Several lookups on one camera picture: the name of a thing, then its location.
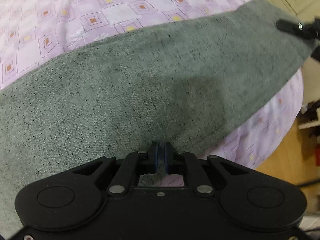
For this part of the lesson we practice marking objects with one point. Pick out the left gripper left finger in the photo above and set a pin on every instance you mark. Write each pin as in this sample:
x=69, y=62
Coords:
x=153, y=158

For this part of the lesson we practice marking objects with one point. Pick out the grey speckled pants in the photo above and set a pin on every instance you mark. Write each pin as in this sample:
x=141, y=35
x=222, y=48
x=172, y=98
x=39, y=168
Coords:
x=190, y=83

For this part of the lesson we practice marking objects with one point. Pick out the purple patterned bed sheet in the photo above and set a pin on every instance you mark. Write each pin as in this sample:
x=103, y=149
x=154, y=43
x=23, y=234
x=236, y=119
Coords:
x=34, y=32

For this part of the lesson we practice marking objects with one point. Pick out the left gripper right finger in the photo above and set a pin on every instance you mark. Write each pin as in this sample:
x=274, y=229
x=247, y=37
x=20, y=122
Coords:
x=169, y=153

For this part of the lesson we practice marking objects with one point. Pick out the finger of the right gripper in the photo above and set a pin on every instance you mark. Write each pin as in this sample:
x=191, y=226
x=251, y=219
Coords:
x=308, y=31

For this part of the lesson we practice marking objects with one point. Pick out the wooden shelf with items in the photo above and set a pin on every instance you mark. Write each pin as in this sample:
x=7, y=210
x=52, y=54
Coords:
x=309, y=120

